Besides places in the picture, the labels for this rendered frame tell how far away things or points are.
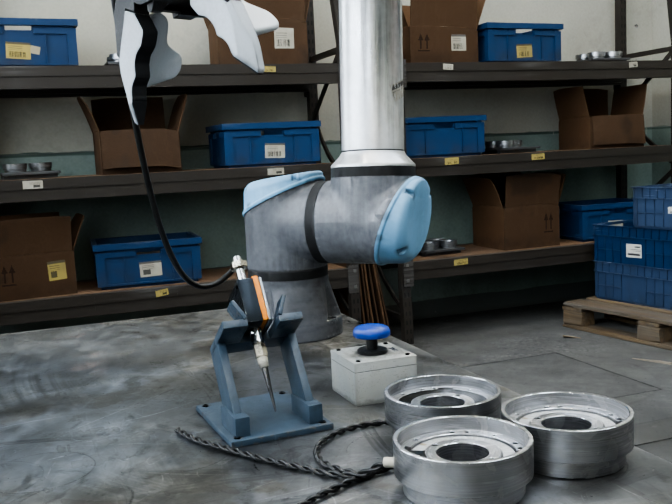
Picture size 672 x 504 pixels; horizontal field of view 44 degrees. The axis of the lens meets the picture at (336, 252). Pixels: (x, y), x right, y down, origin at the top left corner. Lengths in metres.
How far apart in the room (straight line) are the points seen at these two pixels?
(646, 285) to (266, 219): 3.79
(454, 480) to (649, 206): 4.14
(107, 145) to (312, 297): 2.99
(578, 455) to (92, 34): 4.19
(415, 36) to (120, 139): 1.64
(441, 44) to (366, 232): 3.61
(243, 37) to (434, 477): 0.35
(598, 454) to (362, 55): 0.63
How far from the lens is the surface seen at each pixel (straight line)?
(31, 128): 4.60
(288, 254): 1.15
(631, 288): 4.86
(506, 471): 0.62
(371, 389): 0.87
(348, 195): 1.09
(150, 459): 0.77
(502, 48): 4.86
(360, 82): 1.11
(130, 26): 0.73
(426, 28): 4.61
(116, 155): 4.07
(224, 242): 4.73
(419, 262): 4.49
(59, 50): 4.14
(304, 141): 4.32
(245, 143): 4.23
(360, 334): 0.88
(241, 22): 0.64
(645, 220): 4.71
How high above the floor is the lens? 1.06
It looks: 7 degrees down
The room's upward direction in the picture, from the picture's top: 3 degrees counter-clockwise
